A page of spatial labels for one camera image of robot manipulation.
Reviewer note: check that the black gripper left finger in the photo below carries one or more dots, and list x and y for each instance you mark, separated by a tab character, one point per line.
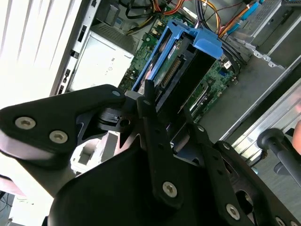
47	113

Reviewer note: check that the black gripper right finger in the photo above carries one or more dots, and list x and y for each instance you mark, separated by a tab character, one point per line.
218	169

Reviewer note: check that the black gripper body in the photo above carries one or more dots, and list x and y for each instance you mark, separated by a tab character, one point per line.
105	200

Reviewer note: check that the round black tool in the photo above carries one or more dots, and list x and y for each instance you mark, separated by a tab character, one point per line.
282	153

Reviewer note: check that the hard disk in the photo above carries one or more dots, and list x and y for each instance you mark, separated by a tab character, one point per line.
207	42

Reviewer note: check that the person's hand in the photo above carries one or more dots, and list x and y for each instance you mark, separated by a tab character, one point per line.
297	139

